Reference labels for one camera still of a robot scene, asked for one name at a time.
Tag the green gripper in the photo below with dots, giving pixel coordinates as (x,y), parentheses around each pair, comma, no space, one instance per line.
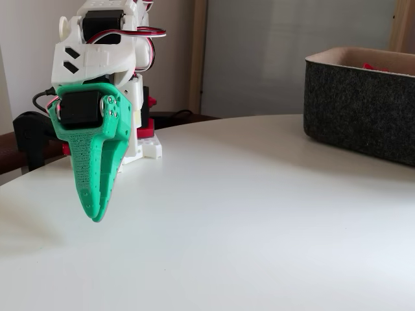
(80,110)

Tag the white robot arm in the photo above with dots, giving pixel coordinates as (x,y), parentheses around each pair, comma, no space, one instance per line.
(97,58)

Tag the dark grey felt container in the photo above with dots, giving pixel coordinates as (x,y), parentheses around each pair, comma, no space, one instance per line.
(356,113)

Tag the black red table clamp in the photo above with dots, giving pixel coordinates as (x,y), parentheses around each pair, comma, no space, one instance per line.
(147,129)
(29,136)

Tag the light wooden frame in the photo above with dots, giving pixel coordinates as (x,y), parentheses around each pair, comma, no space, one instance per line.
(403,26)

